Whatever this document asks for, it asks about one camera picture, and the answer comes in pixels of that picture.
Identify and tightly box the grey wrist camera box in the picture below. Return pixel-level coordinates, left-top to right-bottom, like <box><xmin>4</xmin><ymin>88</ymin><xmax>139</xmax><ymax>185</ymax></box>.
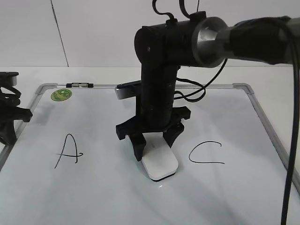
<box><xmin>115</xmin><ymin>81</ymin><xmax>141</xmax><ymax>100</ymax></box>

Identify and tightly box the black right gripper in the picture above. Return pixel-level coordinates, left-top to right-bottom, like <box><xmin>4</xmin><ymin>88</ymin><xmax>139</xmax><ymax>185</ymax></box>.
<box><xmin>116</xmin><ymin>106</ymin><xmax>191</xmax><ymax>161</ymax></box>

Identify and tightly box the green round magnet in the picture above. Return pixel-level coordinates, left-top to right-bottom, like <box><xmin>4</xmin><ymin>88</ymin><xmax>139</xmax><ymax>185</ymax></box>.
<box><xmin>51</xmin><ymin>89</ymin><xmax>72</xmax><ymax>102</ymax></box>

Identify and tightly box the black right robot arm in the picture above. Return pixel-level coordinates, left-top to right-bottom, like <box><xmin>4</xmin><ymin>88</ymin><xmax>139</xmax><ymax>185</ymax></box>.
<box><xmin>116</xmin><ymin>12</ymin><xmax>300</xmax><ymax>158</ymax></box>

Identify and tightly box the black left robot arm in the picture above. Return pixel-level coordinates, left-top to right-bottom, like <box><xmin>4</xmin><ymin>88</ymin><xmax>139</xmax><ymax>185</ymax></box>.
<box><xmin>0</xmin><ymin>86</ymin><xmax>135</xmax><ymax>171</ymax></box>

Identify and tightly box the whiteboard with aluminium frame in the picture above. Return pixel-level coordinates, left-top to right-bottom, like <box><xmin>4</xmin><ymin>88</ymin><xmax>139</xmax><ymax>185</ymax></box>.
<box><xmin>0</xmin><ymin>83</ymin><xmax>288</xmax><ymax>225</ymax></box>

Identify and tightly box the white whiteboard eraser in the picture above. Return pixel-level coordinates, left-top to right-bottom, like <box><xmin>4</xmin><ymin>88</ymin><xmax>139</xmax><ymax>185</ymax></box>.
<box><xmin>141</xmin><ymin>133</ymin><xmax>179</xmax><ymax>181</ymax></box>

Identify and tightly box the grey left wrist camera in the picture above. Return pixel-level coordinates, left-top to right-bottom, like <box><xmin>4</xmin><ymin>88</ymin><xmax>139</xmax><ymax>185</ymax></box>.
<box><xmin>0</xmin><ymin>72</ymin><xmax>19</xmax><ymax>87</ymax></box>

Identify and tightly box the black cable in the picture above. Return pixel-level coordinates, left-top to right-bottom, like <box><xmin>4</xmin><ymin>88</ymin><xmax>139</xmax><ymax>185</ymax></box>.
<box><xmin>280</xmin><ymin>16</ymin><xmax>300</xmax><ymax>225</ymax></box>

